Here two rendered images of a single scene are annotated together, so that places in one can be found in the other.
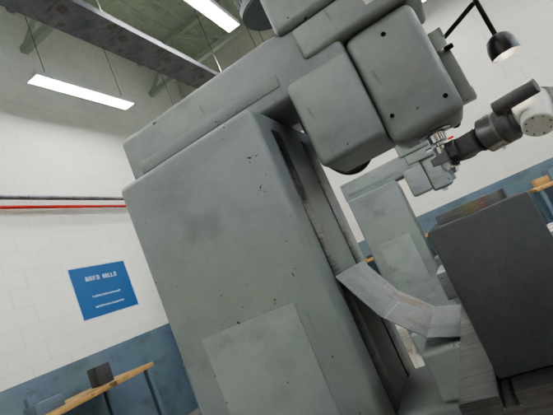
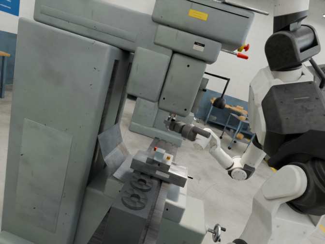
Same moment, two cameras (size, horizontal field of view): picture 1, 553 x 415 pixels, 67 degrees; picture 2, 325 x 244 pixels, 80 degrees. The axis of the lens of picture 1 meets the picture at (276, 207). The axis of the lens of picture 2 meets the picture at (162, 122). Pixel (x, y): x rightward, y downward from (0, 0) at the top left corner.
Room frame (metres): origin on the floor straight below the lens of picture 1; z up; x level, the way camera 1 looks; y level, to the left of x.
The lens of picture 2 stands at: (0.02, -0.07, 1.55)
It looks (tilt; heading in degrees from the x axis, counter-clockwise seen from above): 16 degrees down; 342
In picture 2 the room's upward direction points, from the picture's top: 18 degrees clockwise
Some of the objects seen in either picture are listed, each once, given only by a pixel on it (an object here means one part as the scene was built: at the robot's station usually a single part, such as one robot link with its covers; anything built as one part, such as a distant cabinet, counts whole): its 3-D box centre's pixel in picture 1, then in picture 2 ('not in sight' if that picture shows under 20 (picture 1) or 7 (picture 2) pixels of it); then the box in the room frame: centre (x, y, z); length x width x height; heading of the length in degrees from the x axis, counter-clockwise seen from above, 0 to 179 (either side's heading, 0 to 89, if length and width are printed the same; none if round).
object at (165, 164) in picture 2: not in sight; (166, 161); (1.05, -0.51, 1.00); 0.15 x 0.06 x 0.04; 157
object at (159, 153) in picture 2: not in sight; (159, 154); (1.07, -0.45, 1.02); 0.06 x 0.05 x 0.06; 157
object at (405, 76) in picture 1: (405, 81); (182, 85); (1.10, -0.46, 1.47); 0.21 x 0.19 x 0.32; 158
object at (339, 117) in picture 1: (344, 117); (151, 75); (1.17, -0.29, 1.47); 0.24 x 0.19 x 0.26; 158
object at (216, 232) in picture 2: not in sight; (211, 231); (0.91, -0.93, 0.61); 0.16 x 0.12 x 0.12; 68
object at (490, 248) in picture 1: (500, 268); (132, 210); (0.60, -0.25, 1.01); 0.22 x 0.12 x 0.20; 159
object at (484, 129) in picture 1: (478, 141); (182, 129); (1.03, -0.53, 1.23); 0.13 x 0.12 x 0.10; 133
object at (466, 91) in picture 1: (450, 67); (199, 95); (1.05, -0.57, 1.44); 0.04 x 0.04 x 0.21; 68
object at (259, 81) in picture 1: (237, 114); (110, 26); (1.29, 0.00, 1.66); 0.80 x 0.23 x 0.20; 68
